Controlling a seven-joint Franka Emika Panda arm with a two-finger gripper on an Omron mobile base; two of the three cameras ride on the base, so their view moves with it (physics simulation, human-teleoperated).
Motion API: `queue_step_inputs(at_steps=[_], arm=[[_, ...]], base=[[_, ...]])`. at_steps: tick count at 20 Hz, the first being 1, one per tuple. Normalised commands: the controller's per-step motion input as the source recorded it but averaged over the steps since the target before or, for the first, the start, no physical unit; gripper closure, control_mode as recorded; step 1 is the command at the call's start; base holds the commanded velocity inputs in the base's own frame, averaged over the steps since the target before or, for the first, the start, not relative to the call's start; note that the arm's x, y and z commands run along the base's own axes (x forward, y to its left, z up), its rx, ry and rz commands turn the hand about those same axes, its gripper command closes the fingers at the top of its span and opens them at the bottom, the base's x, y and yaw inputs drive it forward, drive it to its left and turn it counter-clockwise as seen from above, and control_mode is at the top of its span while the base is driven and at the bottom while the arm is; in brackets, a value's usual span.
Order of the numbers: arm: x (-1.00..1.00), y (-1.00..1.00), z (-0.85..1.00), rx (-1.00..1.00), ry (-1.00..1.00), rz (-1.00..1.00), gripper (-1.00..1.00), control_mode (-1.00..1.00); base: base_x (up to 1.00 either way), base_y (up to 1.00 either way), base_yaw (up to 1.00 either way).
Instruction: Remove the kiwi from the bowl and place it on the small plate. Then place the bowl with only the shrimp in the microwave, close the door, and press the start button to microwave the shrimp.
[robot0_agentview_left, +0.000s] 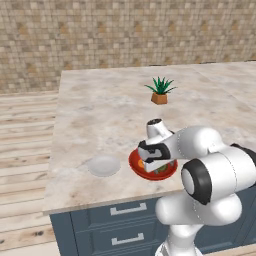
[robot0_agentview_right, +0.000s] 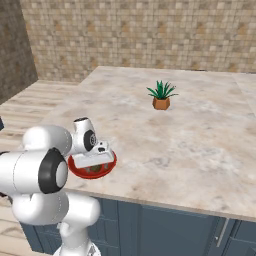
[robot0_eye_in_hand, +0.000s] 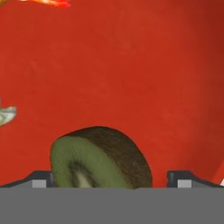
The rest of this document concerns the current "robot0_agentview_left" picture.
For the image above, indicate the orange shrimp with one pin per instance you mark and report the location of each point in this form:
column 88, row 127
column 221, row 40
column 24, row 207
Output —
column 140, row 164

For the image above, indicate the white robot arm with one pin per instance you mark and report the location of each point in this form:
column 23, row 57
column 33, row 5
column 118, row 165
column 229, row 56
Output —
column 213, row 173

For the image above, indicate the green plant in brown pot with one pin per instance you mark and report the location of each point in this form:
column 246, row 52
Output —
column 160, row 92

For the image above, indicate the blue drawer front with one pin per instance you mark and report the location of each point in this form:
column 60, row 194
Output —
column 96, row 216
column 96, row 245

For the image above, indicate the blue island cabinet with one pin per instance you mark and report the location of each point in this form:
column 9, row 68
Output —
column 63, row 230

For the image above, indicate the green kiwi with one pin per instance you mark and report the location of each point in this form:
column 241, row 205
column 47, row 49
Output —
column 163, row 168

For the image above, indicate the red bowl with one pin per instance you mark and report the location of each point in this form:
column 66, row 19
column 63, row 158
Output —
column 151, row 175

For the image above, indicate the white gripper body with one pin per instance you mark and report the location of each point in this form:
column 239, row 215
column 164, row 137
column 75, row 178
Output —
column 154, row 165

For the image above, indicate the small white plate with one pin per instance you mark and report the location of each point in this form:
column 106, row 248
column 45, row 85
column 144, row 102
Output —
column 103, row 165

